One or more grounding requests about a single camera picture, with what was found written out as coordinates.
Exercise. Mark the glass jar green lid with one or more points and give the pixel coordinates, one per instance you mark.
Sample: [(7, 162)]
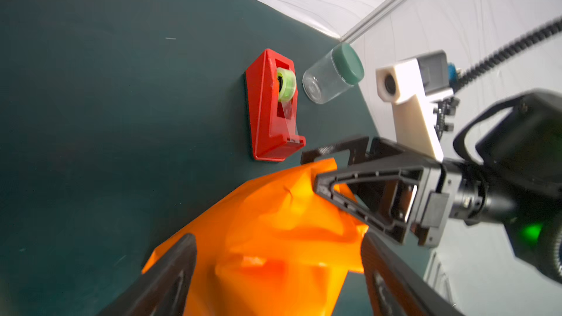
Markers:
[(332, 75)]

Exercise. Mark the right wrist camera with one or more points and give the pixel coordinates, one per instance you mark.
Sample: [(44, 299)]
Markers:
[(413, 87)]

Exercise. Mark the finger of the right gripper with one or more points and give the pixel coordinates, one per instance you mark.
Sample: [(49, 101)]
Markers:
[(357, 148)]

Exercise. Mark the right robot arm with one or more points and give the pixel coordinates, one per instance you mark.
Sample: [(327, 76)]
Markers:
[(507, 170)]

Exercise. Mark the green table mat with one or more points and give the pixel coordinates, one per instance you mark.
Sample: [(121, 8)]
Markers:
[(122, 121)]

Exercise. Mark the red tape dispenser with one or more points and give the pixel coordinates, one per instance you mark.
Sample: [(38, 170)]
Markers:
[(272, 99)]

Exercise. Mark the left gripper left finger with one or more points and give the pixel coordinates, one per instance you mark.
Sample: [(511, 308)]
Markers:
[(163, 289)]

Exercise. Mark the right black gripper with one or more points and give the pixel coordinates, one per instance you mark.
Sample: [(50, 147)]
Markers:
[(401, 191)]

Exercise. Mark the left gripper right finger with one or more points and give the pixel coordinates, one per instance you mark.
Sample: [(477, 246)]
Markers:
[(393, 287)]

